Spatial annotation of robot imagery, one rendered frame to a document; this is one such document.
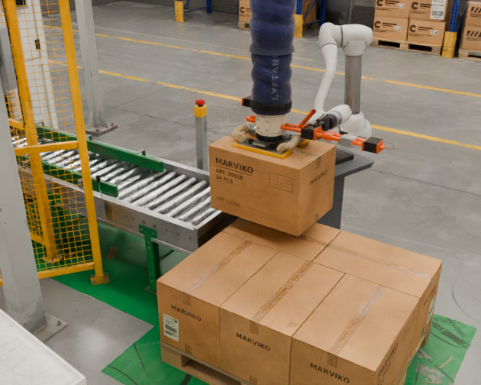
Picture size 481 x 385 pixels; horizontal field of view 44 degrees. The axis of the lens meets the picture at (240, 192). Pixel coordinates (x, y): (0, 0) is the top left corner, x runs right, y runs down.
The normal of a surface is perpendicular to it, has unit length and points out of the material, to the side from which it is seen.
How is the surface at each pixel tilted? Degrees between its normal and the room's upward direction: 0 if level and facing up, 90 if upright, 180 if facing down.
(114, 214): 90
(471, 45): 90
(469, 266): 0
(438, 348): 0
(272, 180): 90
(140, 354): 0
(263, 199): 90
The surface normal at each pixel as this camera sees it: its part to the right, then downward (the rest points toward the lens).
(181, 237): -0.54, 0.38
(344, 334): 0.00, -0.89
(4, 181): 0.84, 0.25
